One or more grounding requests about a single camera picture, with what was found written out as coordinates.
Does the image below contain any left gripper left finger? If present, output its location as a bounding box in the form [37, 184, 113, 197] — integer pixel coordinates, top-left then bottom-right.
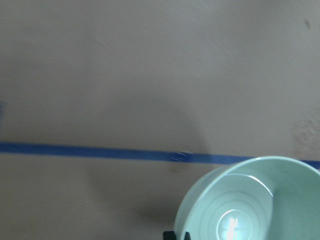
[162, 231, 176, 240]

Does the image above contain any mint green ceramic bowl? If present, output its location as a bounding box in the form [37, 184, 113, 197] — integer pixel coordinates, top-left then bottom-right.
[174, 156, 320, 240]

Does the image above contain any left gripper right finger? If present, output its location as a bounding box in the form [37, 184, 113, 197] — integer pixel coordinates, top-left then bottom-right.
[182, 231, 191, 240]

